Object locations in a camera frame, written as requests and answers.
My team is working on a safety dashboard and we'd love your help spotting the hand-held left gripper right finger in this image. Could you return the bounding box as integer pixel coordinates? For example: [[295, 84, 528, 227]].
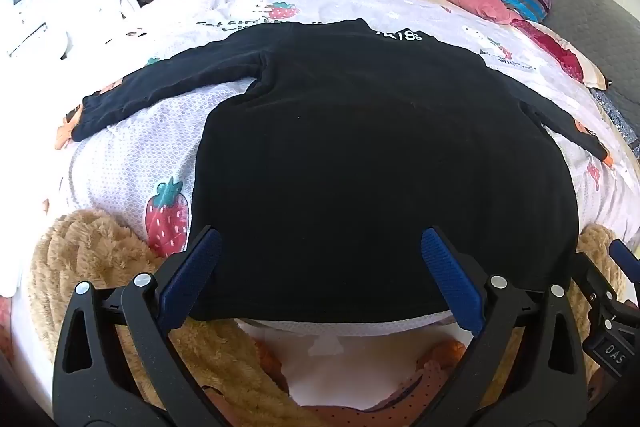
[[420, 227, 589, 427]]

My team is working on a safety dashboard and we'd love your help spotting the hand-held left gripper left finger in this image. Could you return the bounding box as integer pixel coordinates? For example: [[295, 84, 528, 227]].
[[52, 226, 223, 427]]

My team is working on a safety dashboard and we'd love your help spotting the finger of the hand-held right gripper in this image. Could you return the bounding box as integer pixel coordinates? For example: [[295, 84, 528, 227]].
[[607, 238, 640, 288], [571, 251, 621, 310]]

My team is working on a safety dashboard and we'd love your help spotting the black sweater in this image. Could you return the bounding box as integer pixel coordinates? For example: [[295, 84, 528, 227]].
[[70, 18, 613, 325]]

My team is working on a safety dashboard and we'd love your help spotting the person's white printed clothing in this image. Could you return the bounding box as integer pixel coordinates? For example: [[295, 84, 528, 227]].
[[240, 317, 476, 427]]

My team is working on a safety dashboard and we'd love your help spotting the strawberry printed bed sheet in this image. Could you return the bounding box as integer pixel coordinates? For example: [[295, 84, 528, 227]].
[[50, 0, 640, 343]]

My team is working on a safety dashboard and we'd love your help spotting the dark patterned cloth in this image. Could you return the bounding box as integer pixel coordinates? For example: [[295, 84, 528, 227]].
[[590, 87, 640, 142]]

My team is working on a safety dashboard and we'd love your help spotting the red floral pillow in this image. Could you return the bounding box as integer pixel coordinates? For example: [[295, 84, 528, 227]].
[[510, 18, 608, 88]]

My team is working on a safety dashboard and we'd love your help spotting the grey padded headboard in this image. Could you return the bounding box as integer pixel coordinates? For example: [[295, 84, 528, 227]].
[[492, 0, 640, 158]]

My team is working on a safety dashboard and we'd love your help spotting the blue striped cloth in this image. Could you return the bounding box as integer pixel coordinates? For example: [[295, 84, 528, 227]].
[[487, 0, 553, 22]]

